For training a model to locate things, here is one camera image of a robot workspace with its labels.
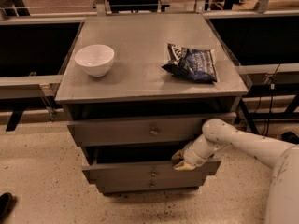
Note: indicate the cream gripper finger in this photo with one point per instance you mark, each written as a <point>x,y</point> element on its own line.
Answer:
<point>178,155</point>
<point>183,166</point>

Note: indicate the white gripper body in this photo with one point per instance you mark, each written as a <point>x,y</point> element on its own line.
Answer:
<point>191,156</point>

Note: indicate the grey drawer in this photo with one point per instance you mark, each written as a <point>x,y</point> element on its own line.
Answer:
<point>116,186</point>
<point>142,162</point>
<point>141,130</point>

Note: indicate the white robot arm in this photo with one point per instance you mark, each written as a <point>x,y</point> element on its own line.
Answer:
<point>282,157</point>

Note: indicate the grey top drawer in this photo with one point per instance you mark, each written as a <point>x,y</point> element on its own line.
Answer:
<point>141,130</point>

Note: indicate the grey drawer cabinet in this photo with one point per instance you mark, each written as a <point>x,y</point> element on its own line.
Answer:
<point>137,85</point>

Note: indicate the grey bottom drawer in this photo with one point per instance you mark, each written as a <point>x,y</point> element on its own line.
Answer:
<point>116,186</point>

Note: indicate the blue chip bag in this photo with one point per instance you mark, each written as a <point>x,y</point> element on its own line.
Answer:
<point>193,64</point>

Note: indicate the black shoe at right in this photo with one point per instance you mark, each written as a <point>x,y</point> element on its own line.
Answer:
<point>290,137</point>

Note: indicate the black shoe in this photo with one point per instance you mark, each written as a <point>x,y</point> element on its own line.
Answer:
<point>6,201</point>
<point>290,137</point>

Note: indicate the white ceramic bowl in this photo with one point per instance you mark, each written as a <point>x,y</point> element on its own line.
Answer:
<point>95,60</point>

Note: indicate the right metal railing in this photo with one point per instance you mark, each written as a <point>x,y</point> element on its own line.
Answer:
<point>265,47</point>

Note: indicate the metal railing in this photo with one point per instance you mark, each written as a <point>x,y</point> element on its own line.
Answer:
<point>34,54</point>
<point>265,47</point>

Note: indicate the black shoe at left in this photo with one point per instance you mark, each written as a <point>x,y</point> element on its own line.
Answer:
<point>6,201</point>

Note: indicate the left metal railing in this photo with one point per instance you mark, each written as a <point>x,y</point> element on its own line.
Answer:
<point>34,54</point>

